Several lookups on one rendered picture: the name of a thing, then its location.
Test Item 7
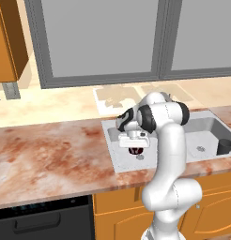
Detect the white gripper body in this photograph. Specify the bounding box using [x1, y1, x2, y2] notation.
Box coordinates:
[117, 133, 152, 149]

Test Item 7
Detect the steel double basin sink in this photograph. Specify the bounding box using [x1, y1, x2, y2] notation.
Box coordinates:
[100, 110, 231, 174]

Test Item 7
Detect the dark grey mug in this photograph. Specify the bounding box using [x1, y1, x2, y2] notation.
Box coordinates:
[216, 138, 231, 157]

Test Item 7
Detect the dark red cup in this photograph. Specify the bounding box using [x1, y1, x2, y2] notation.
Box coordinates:
[128, 146, 145, 156]

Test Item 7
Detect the orange cupboard door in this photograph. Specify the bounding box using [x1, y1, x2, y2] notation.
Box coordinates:
[178, 171, 231, 240]
[93, 185, 159, 240]

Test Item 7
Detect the grey framed window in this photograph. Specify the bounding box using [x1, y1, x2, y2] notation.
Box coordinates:
[24, 0, 231, 90]

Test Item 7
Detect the black dishwasher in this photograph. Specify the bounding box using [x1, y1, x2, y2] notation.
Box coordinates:
[0, 195, 95, 240]

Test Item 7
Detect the black dishwasher handle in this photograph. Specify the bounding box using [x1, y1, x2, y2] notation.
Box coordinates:
[11, 212, 62, 234]

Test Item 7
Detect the orange wall cupboard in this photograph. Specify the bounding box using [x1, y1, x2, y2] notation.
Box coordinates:
[0, 0, 29, 84]

